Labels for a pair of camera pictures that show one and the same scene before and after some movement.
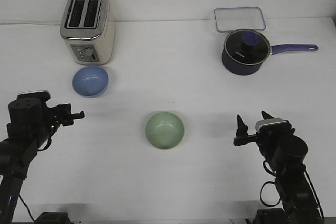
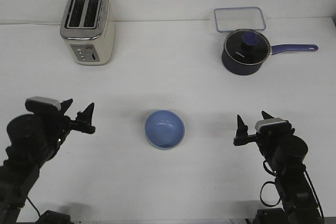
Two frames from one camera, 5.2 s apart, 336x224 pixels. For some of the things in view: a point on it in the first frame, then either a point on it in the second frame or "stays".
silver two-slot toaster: [86, 27] stays
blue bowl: [90, 81] → [164, 129]
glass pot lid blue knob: [247, 46] stays
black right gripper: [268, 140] stays
